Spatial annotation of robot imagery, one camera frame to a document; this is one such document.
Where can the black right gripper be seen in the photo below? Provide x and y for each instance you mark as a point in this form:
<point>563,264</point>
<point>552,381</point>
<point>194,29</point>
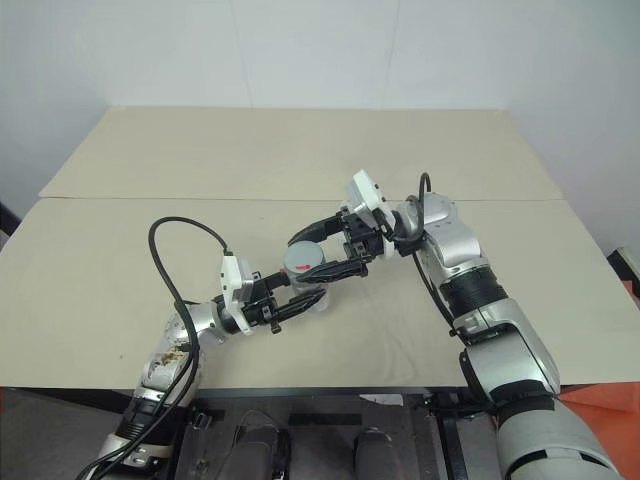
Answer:
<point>359,237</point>

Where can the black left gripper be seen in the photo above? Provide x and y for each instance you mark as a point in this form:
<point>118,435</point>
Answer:
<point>257,312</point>

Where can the grey jar lid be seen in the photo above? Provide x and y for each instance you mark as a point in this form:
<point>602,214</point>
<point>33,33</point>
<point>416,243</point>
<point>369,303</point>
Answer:
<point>302,255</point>

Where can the clear plastic jar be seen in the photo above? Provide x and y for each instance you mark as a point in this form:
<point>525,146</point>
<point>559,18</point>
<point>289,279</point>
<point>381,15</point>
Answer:
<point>322,303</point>

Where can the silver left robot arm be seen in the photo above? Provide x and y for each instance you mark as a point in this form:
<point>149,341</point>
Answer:
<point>155,372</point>

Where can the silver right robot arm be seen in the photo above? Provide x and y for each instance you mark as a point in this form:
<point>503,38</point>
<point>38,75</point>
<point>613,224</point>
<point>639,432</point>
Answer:
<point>515,345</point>

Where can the black tape strip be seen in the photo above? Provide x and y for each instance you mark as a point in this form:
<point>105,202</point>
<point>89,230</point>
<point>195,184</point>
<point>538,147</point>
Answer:
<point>325,420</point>

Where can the white paper label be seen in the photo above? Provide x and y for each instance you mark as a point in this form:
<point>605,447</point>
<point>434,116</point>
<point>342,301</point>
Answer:
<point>382,399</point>

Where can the dark rounded shape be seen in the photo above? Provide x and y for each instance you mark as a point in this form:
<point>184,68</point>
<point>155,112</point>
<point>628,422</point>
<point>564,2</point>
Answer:
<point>372,455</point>
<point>260,445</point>

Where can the orange flat object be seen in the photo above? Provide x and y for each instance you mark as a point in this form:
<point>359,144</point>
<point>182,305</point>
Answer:
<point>600,396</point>

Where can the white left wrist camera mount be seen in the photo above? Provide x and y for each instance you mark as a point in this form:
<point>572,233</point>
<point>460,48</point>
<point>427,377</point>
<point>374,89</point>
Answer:
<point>231,280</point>

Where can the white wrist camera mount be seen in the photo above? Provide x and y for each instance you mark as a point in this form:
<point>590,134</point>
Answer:
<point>231,280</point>
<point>362,195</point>

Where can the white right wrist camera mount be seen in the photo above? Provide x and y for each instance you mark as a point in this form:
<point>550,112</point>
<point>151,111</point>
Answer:
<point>362,195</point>

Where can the black metal frame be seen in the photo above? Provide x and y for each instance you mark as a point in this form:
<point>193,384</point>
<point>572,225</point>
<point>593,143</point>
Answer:
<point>450,440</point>

